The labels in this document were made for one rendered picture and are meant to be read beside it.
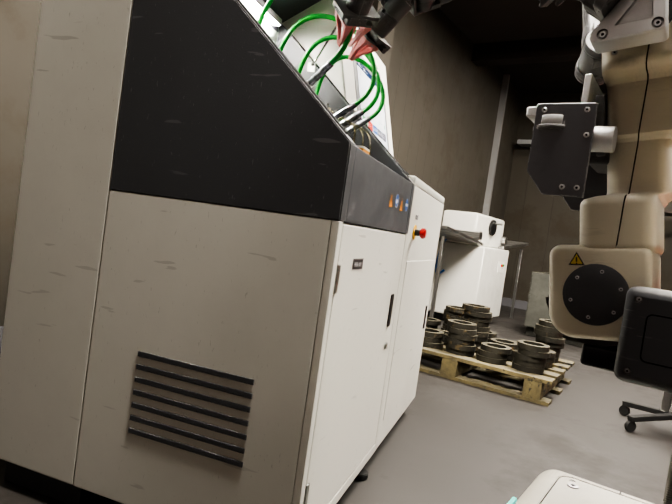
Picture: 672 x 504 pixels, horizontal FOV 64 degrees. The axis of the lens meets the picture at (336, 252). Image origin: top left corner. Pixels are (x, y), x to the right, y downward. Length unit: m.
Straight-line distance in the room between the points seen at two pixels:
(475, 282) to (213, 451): 4.44
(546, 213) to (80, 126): 7.43
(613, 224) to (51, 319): 1.26
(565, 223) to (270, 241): 7.32
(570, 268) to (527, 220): 7.40
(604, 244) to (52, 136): 1.25
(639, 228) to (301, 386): 0.69
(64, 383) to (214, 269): 0.50
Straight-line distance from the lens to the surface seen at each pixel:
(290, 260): 1.13
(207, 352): 1.24
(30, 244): 1.56
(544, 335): 3.68
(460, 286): 5.55
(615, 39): 0.95
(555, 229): 8.32
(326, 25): 2.01
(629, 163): 1.07
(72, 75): 1.52
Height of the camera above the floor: 0.77
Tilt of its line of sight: 2 degrees down
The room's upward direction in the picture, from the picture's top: 8 degrees clockwise
